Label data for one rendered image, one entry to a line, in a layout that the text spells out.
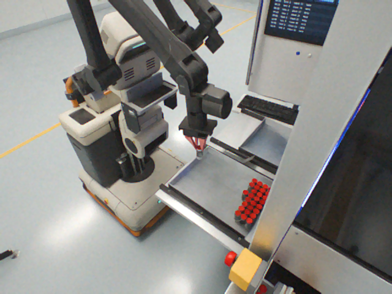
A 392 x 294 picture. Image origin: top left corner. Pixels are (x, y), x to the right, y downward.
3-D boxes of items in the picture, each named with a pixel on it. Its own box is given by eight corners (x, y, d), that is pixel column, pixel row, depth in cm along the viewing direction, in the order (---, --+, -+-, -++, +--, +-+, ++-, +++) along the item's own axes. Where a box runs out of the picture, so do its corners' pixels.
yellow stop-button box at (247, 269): (264, 273, 67) (269, 263, 62) (251, 297, 63) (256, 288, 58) (240, 256, 71) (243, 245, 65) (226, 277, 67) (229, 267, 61)
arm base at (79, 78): (97, 65, 100) (69, 76, 93) (103, 57, 93) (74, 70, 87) (108, 84, 102) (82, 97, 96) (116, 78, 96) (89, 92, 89)
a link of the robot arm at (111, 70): (97, 65, 93) (86, 72, 90) (106, 56, 85) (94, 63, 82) (113, 86, 96) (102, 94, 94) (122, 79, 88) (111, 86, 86)
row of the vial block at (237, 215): (261, 190, 96) (264, 182, 93) (237, 223, 86) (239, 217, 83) (256, 187, 97) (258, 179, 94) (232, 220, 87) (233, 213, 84)
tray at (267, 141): (332, 152, 110) (335, 146, 108) (312, 190, 96) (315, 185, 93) (263, 122, 125) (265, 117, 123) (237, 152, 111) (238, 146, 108)
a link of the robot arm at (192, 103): (192, 81, 67) (179, 89, 64) (214, 86, 64) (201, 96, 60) (194, 103, 72) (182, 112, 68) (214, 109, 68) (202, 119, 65)
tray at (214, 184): (277, 190, 96) (280, 184, 94) (243, 241, 82) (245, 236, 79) (207, 150, 111) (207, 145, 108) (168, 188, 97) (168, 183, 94)
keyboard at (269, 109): (310, 116, 141) (312, 112, 140) (304, 129, 133) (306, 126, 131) (245, 96, 155) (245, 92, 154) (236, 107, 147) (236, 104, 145)
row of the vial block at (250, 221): (272, 196, 94) (275, 188, 91) (248, 231, 84) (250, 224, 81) (267, 193, 95) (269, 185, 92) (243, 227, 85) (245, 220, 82)
